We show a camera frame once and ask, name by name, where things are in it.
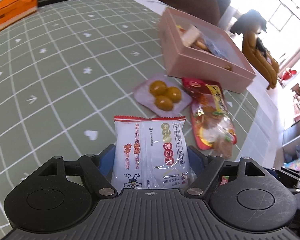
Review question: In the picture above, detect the long clear snack packet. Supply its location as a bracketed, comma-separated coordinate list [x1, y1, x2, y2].
[192, 40, 213, 54]

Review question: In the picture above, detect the tan armchair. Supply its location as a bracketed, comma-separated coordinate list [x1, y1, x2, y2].
[241, 29, 280, 90]

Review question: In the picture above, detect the small white snack packet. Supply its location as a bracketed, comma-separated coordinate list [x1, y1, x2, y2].
[182, 26, 203, 47]

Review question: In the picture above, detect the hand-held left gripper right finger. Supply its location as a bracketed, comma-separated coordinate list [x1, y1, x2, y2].
[187, 146, 265, 197]

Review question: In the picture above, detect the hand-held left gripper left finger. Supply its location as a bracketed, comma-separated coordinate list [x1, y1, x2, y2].
[36, 144, 117, 197]

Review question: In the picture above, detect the white open shelf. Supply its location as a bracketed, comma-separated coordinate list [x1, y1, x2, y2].
[281, 75, 300, 173]

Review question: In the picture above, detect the brown chair back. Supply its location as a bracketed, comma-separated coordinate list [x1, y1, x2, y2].
[154, 0, 221, 27]

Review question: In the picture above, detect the red ornament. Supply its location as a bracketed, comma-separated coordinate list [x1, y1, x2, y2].
[281, 68, 297, 80]

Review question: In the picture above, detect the blue white snack packet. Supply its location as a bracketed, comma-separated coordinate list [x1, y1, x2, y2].
[205, 39, 228, 58]

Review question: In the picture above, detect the pink cardboard box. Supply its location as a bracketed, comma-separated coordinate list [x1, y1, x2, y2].
[157, 7, 256, 94]

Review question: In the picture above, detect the red snack packet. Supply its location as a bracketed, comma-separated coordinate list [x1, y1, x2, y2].
[182, 77, 237, 159]

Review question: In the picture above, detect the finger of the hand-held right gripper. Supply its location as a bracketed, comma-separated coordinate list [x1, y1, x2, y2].
[267, 168, 300, 193]

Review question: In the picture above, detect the green checked tablecloth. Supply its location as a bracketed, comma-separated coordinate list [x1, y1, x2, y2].
[0, 0, 278, 205]

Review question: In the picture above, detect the black coat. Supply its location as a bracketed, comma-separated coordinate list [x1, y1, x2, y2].
[231, 9, 268, 34]

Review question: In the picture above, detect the clear egg yolk packet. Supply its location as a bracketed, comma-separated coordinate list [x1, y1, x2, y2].
[133, 74, 193, 118]

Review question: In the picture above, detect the orange cardboard box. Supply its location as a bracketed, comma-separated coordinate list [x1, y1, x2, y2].
[0, 0, 38, 34]

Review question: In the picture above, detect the white red-edged snack packet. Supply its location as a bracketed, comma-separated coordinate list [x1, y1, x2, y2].
[111, 115, 198, 189]

